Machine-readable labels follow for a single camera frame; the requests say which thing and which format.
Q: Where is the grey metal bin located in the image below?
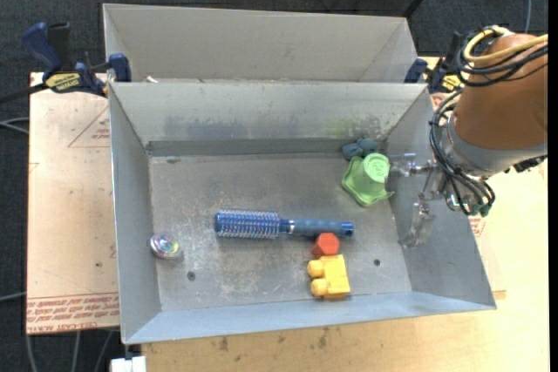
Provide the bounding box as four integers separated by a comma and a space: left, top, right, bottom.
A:
102, 3, 498, 346

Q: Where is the blue hairbrush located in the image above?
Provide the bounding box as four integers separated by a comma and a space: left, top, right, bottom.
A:
214, 208, 355, 241

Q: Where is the red-orange hexagonal block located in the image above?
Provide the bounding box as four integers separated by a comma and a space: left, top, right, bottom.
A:
310, 232, 342, 259

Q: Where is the brown cardboard board red print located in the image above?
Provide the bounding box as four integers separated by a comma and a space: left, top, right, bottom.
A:
25, 71, 508, 336

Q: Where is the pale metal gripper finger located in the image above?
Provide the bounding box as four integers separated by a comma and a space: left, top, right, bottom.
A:
398, 199, 437, 250
387, 151, 435, 179

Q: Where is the shiny silver spinning top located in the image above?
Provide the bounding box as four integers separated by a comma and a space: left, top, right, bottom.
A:
149, 232, 184, 261

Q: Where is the dark teal soft toy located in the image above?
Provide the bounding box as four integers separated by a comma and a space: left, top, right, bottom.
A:
341, 136, 380, 161

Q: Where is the yellow toy building block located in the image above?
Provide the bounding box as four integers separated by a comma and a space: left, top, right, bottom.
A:
305, 254, 352, 301

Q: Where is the light green plastic cup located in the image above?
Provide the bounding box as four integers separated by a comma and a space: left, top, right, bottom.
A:
340, 152, 394, 208

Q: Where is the black cylinder on white bracket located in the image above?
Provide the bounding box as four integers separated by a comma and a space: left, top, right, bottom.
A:
513, 155, 548, 174

